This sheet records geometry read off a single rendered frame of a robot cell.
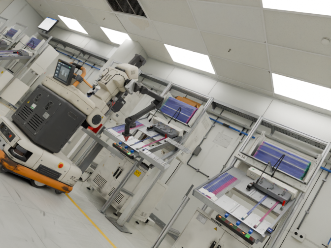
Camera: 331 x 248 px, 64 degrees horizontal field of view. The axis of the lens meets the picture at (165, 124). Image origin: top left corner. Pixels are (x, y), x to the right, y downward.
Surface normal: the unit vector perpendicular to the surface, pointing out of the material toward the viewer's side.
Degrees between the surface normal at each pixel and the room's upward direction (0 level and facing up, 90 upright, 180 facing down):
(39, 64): 90
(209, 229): 90
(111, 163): 90
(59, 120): 90
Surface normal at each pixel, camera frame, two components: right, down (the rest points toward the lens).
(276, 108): -0.40, -0.48
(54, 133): 0.71, 0.36
